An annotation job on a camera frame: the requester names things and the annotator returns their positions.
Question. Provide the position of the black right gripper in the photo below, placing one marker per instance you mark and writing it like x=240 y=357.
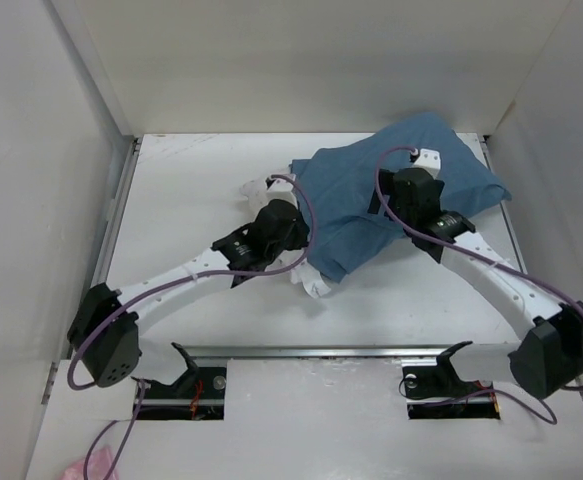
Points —
x=388 y=186

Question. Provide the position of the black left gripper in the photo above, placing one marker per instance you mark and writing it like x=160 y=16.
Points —
x=301 y=232

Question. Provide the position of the white pillow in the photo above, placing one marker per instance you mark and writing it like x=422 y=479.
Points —
x=310 y=278

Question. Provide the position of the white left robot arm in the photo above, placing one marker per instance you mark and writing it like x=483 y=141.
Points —
x=108 y=333

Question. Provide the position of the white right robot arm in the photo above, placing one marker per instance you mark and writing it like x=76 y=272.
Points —
x=548 y=352

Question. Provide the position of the pink plastic bag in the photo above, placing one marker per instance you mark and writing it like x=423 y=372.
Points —
x=98 y=465

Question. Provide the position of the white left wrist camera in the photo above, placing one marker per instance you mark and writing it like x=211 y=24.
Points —
x=280 y=187

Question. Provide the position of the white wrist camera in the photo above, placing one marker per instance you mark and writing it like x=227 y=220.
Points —
x=280 y=187
x=426 y=159

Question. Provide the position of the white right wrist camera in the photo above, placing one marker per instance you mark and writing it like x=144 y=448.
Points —
x=426 y=159

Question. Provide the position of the aluminium front rail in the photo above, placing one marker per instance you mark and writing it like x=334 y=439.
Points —
x=314 y=352

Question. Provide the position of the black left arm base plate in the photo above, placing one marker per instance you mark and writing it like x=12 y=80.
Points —
x=198 y=394

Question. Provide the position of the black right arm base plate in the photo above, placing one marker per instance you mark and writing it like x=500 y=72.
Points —
x=431 y=392

